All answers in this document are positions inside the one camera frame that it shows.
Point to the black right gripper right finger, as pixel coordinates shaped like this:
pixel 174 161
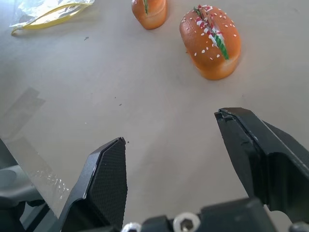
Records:
pixel 270 154

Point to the clear tape strip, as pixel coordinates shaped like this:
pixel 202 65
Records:
pixel 36 169

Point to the orange toy hot dog bun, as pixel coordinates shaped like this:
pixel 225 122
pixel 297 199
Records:
pixel 207 48

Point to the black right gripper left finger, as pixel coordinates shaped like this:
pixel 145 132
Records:
pixel 108 183

